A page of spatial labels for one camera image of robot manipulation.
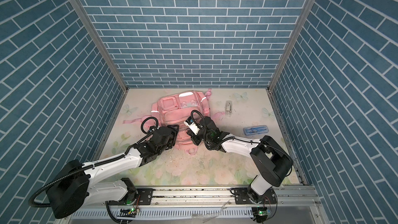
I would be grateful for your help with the left small circuit board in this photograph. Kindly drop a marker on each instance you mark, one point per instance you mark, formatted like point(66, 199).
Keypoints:
point(127, 213)

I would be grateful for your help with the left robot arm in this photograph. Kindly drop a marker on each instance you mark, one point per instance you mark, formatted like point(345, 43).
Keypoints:
point(76, 184)

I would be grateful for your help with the left corner aluminium post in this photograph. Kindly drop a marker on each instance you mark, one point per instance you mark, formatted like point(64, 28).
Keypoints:
point(87, 23)

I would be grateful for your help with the corner aluminium post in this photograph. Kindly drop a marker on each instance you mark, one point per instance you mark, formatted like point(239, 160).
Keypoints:
point(292, 40)
point(87, 23)

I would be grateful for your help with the blue geometry set case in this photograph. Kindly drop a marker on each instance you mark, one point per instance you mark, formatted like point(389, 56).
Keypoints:
point(255, 130)

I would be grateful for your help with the clear plastic eraser case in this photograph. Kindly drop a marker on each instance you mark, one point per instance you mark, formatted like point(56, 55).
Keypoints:
point(228, 108)

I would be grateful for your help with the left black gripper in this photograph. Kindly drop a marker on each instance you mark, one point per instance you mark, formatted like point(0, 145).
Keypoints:
point(173, 132)

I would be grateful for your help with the small circuit board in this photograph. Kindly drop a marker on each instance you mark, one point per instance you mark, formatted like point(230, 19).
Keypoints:
point(127, 213)
point(259, 214)

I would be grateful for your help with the right small circuit board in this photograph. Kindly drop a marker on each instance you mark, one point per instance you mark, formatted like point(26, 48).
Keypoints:
point(259, 214)

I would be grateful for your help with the pink student backpack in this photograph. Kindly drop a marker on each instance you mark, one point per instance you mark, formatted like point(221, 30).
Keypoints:
point(174, 110)

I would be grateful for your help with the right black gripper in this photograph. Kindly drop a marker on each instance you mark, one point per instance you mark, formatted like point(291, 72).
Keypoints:
point(193, 137)

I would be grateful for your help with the right corner aluminium post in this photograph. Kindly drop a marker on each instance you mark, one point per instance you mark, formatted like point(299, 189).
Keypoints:
point(292, 40)

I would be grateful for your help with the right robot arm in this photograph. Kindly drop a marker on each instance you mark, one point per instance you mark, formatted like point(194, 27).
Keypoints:
point(271, 160)

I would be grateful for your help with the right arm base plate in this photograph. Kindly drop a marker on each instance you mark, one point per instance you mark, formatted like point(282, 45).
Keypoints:
point(248, 196)

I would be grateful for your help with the aluminium front rail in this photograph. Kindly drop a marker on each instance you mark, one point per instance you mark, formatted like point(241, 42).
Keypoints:
point(296, 204)

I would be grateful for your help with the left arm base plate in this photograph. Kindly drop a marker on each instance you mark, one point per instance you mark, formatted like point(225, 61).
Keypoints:
point(141, 196)

